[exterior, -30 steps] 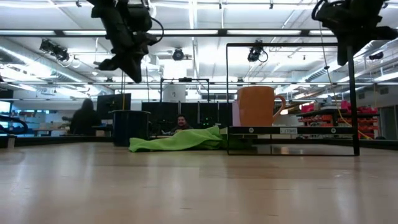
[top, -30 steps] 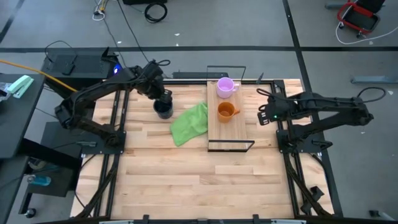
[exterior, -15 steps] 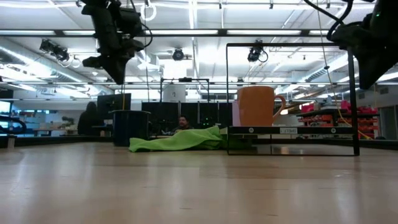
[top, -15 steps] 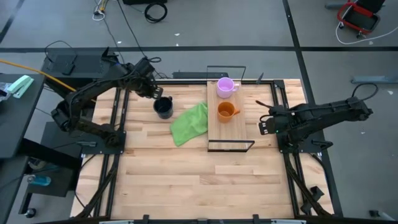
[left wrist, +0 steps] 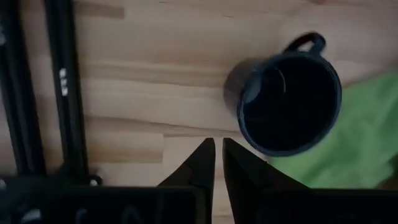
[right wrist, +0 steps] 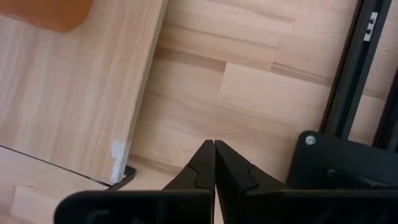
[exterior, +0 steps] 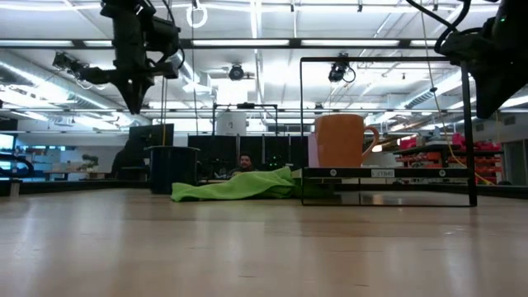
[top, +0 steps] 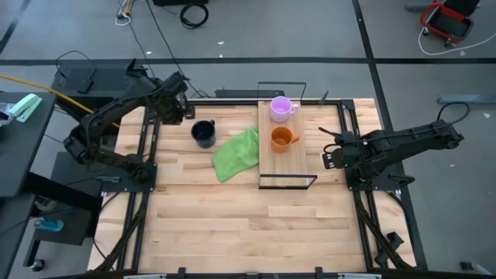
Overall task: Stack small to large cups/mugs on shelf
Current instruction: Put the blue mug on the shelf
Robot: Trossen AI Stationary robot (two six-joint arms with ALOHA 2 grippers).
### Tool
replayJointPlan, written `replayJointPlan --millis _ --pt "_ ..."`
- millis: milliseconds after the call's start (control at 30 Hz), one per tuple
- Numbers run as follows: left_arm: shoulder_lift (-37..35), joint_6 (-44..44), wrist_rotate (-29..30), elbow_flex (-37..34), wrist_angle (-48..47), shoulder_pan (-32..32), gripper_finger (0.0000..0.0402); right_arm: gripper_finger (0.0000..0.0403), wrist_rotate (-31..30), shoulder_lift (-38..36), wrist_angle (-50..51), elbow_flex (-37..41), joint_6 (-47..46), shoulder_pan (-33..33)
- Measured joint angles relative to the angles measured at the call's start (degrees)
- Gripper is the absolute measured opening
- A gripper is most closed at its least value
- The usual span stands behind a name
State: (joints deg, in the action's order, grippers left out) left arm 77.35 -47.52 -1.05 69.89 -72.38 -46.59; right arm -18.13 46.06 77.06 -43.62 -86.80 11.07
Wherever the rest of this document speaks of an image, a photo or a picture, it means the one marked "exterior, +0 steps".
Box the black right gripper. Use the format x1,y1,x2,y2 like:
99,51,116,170
439,26,528,120

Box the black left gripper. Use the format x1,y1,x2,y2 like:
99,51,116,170
78,16,181,116

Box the black mug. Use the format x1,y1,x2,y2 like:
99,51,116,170
148,145,202,195

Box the wooden shelf with black frame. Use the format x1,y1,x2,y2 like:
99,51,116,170
299,56,479,208

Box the orange mug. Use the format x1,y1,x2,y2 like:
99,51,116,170
314,114,380,168

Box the lilac mug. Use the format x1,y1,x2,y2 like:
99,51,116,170
307,132,321,168

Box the dark computer monitor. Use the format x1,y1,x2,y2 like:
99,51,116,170
127,123,176,160

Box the rack with red bins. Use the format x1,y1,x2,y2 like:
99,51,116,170
394,131,504,186

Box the potted plant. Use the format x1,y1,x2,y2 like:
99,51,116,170
80,154,100,172

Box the black room partition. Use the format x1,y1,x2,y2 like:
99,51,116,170
187,134,317,185

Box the white box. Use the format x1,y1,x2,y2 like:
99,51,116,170
215,111,248,137

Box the black tubular stand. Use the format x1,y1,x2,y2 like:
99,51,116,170
212,102,280,137

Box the black overhead rig beam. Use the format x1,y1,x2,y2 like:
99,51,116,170
0,38,528,51

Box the person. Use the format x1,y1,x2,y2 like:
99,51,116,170
228,152,259,178

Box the green microfibre cloth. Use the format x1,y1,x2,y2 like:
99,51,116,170
171,166,302,203

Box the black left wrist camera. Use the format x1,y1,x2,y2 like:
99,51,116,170
144,16,182,57

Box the black ceiling-mounted camera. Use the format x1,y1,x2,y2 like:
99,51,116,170
228,63,246,82
328,52,356,84
51,51,94,83

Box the white hanging cable ring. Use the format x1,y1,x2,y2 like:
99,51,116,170
186,2,209,30

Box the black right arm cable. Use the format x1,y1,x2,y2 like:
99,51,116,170
406,0,474,54

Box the black aluminium table frame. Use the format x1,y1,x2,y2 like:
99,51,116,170
0,177,528,200

